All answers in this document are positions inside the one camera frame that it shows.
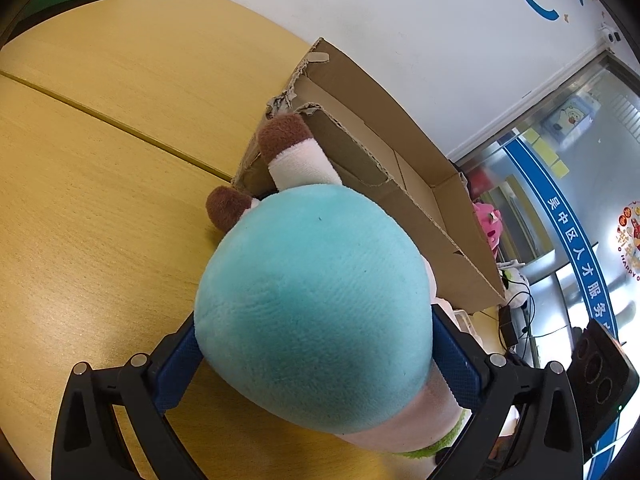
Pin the yellow sticky note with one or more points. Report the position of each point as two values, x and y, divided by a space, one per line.
531 135
560 168
545 151

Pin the pink plush bear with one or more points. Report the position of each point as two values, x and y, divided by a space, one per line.
487 225

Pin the white security camera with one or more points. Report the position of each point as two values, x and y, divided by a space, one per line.
612 35

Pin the black power adapter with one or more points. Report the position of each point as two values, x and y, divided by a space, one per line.
507 325

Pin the round festive window sticker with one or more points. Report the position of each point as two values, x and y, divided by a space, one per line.
631 240

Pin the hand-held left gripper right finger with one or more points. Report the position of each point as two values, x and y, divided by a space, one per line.
456 357

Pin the white plush toy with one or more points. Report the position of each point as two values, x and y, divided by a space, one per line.
515 285

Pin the cardboard box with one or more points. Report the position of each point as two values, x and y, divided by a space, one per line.
350 90

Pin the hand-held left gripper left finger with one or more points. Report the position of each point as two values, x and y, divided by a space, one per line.
176 365

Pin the cartoon poster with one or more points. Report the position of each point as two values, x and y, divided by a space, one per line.
570 117

